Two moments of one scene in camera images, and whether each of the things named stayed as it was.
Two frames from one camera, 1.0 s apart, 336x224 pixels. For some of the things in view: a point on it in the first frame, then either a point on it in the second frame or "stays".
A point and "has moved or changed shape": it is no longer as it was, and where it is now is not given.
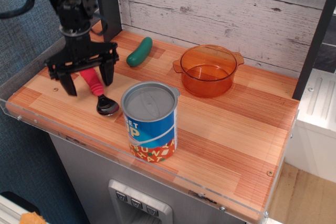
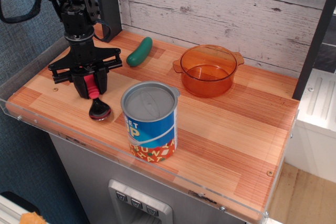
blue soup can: [150, 110] stays
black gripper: [80, 51] -> [83, 56]
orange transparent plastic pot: [207, 71] stays
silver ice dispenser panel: [130, 205] stays
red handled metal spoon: [105, 106] has moved or changed shape
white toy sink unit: [312, 146] stays
